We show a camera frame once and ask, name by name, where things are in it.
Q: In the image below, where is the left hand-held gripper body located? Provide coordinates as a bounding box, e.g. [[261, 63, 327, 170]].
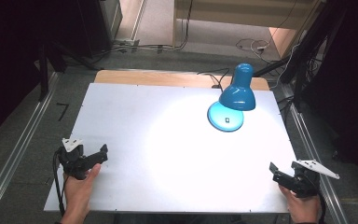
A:
[[57, 137, 106, 181]]

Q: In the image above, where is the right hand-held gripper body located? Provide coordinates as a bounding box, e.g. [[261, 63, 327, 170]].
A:
[[272, 160, 340, 199]]

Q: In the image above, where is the blue desk lamp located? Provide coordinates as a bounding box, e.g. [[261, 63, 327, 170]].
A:
[[207, 63, 257, 133]]

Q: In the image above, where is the person's right hand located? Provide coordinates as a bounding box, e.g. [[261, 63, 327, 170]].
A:
[[278, 184, 322, 224]]

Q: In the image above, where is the person's left hand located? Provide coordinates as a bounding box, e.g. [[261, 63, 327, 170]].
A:
[[59, 162, 103, 224]]

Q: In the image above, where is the black stand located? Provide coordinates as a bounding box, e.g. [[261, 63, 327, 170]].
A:
[[255, 0, 349, 110], [36, 40, 102, 102]]

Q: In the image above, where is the wooden table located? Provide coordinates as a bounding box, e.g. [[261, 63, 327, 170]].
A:
[[93, 69, 270, 91]]

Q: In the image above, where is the grey power strip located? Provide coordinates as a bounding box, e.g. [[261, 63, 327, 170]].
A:
[[113, 37, 141, 52]]

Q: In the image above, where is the wooden cabinet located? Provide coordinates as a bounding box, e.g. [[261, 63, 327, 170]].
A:
[[172, 0, 327, 60]]

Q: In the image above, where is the aluminium rail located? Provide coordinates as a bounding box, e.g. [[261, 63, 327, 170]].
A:
[[279, 83, 351, 224], [0, 72, 60, 224]]

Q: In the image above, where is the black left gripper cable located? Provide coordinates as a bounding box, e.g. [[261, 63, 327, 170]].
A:
[[52, 148, 69, 217]]

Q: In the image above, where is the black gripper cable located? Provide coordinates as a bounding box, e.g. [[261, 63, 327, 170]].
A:
[[52, 148, 69, 217], [317, 189, 327, 224]]

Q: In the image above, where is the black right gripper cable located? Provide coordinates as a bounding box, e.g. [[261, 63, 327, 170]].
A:
[[317, 189, 327, 224]]

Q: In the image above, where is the black lamp cable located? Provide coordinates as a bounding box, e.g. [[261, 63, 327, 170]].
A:
[[197, 68, 231, 93]]

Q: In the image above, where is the white cable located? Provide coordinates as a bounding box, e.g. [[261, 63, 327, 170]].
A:
[[235, 37, 273, 57]]

